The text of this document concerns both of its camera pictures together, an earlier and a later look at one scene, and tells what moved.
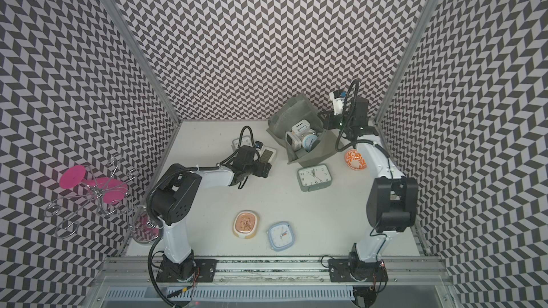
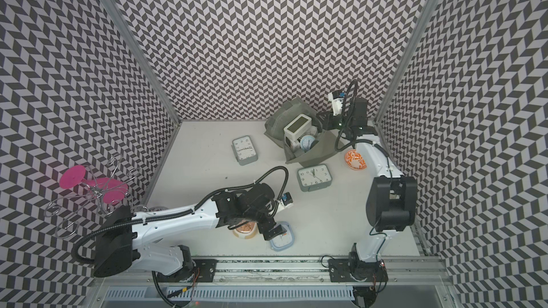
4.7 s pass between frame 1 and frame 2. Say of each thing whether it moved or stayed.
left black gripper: moved
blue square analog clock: stayed
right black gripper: stayed
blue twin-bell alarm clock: stayed
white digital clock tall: moved
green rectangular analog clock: stayed
